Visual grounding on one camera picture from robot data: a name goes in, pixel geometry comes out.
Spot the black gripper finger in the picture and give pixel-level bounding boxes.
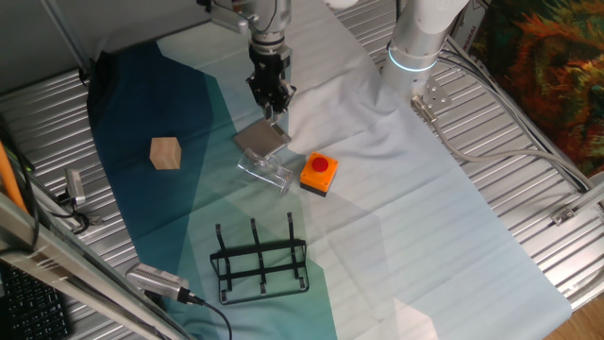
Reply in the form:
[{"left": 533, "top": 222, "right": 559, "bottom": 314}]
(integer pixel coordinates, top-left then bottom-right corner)
[
  {"left": 245, "top": 77, "right": 274, "bottom": 120},
  {"left": 276, "top": 79, "right": 297, "bottom": 114}
]

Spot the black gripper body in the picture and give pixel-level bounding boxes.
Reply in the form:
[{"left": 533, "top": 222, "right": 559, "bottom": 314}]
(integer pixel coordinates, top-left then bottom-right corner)
[{"left": 247, "top": 44, "right": 292, "bottom": 95}]

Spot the clear glass cup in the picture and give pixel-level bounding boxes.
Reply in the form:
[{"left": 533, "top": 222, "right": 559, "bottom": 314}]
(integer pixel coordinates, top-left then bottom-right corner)
[{"left": 236, "top": 148, "right": 294, "bottom": 197}]

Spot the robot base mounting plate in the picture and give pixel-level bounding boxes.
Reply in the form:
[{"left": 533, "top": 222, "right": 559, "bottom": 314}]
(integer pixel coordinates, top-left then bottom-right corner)
[{"left": 422, "top": 75, "right": 452, "bottom": 108}]

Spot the silver digital kitchen scale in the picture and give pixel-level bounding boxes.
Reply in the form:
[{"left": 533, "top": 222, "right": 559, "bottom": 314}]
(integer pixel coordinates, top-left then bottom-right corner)
[{"left": 233, "top": 117, "right": 293, "bottom": 160}]

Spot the grey square metal plate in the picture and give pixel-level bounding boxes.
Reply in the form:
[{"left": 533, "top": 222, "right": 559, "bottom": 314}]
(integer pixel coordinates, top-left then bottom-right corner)
[{"left": 210, "top": 2, "right": 250, "bottom": 34}]

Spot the orange emergency stop button box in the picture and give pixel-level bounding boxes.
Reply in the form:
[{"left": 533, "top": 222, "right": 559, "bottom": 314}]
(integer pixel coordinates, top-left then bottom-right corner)
[{"left": 299, "top": 151, "right": 340, "bottom": 198}]

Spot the wooden cube block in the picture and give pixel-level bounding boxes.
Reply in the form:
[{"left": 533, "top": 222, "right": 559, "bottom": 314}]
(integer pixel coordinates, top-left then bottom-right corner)
[{"left": 149, "top": 136, "right": 183, "bottom": 171}]

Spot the teal white blue tablecloth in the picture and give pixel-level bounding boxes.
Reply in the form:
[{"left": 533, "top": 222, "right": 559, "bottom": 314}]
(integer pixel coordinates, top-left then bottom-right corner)
[{"left": 87, "top": 0, "right": 575, "bottom": 340}]

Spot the white cardboard box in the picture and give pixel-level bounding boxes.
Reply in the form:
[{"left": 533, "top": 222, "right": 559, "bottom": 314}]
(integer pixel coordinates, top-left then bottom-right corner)
[{"left": 447, "top": 0, "right": 492, "bottom": 48}]

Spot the grey metal pole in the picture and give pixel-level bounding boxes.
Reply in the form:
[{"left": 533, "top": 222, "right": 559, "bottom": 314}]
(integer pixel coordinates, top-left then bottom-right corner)
[{"left": 40, "top": 0, "right": 94, "bottom": 81}]

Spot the colourful orange green cloth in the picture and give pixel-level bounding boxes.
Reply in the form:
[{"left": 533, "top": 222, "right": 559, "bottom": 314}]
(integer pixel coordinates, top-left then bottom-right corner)
[{"left": 471, "top": 0, "right": 604, "bottom": 179}]

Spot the orange pole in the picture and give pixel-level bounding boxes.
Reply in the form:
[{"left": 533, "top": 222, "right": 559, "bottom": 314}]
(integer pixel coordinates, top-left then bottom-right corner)
[{"left": 0, "top": 141, "right": 27, "bottom": 213}]

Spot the black keyboard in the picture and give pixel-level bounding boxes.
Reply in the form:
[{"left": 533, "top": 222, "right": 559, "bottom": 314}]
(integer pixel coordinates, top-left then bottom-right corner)
[{"left": 0, "top": 263, "right": 72, "bottom": 340}]

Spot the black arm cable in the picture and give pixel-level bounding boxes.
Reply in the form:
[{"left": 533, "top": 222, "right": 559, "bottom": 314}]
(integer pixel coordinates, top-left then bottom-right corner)
[{"left": 196, "top": 0, "right": 279, "bottom": 34}]

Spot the black wire cup rack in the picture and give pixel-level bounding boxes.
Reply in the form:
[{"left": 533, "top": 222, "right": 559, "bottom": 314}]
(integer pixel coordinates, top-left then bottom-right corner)
[{"left": 210, "top": 211, "right": 310, "bottom": 306}]

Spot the small silver camera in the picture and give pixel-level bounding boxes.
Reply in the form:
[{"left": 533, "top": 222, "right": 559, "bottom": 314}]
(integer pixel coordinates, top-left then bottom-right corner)
[{"left": 64, "top": 168, "right": 87, "bottom": 207}]

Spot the silver ribbed camera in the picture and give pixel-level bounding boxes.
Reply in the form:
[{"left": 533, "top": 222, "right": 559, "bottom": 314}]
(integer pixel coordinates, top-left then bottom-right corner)
[{"left": 125, "top": 263, "right": 183, "bottom": 301}]

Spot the black camera cable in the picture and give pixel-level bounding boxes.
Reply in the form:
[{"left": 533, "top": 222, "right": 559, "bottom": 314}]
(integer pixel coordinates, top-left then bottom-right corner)
[{"left": 176, "top": 286, "right": 233, "bottom": 340}]

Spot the thick grey conduit hose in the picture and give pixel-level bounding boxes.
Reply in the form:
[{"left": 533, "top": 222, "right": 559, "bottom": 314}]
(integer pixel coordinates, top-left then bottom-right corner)
[{"left": 410, "top": 93, "right": 594, "bottom": 190}]

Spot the small camera mount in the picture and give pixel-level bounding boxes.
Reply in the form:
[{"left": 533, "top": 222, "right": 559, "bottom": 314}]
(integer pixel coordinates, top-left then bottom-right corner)
[{"left": 46, "top": 188, "right": 103, "bottom": 235}]

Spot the robot base cable bundle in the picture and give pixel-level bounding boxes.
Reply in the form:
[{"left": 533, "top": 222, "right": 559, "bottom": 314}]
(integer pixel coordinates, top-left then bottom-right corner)
[{"left": 436, "top": 35, "right": 594, "bottom": 193}]

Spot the aluminium frame bar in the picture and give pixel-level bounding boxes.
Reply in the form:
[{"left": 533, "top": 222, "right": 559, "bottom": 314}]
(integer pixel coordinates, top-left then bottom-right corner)
[{"left": 0, "top": 193, "right": 194, "bottom": 340}]

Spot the metal table bracket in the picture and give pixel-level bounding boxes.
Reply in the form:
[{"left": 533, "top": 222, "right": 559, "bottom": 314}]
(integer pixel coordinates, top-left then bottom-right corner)
[{"left": 550, "top": 206, "right": 578, "bottom": 227}]

